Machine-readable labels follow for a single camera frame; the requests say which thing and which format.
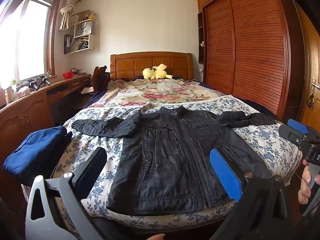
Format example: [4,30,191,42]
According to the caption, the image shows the wooden door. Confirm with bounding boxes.
[277,0,320,130]

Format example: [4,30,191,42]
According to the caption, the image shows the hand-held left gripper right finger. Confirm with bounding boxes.
[210,149,293,240]

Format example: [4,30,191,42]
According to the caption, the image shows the black binders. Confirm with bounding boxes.
[64,34,72,54]

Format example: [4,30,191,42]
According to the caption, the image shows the wooden chair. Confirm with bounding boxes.
[92,65,110,94]

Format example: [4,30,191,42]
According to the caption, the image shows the window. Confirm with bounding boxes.
[0,0,62,85]

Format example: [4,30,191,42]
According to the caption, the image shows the black jacket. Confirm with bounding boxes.
[71,106,277,215]

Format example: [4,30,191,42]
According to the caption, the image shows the wooden desk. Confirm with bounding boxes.
[0,74,92,143]

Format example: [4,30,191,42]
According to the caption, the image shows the white paper bag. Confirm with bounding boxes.
[74,20,93,35]

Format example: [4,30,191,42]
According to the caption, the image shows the navy bed sheet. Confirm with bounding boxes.
[232,97,280,120]

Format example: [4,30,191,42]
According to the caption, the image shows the tissue box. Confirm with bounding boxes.
[16,86,32,97]

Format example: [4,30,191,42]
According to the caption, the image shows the white wall shelf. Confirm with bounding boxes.
[59,10,97,55]

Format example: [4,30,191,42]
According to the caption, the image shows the yellow plush toy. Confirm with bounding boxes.
[142,63,174,80]

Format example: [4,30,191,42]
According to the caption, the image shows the wooden headboard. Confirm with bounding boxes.
[110,52,194,82]

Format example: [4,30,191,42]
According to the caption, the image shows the pink floral quilt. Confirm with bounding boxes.
[94,78,233,109]

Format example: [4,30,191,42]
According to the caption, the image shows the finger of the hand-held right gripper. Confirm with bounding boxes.
[278,119,310,151]

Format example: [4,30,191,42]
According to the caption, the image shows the person's right hand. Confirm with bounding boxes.
[297,159,312,205]

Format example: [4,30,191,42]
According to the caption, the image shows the person's left hand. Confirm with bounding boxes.
[140,233,166,240]

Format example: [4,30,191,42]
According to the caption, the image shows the dark side shelf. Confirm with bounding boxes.
[197,12,207,64]

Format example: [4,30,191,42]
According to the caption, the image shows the blue floral bedsheet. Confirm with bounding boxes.
[21,95,303,227]

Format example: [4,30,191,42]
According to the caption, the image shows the folded navy garment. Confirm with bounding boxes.
[3,126,73,188]

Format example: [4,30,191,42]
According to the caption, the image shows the wooden louvered wardrobe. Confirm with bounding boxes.
[196,0,304,123]

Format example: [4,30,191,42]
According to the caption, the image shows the tied cream curtain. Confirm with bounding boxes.
[59,0,82,30]

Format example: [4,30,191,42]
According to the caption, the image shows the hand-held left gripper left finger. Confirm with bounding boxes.
[25,147,108,240]

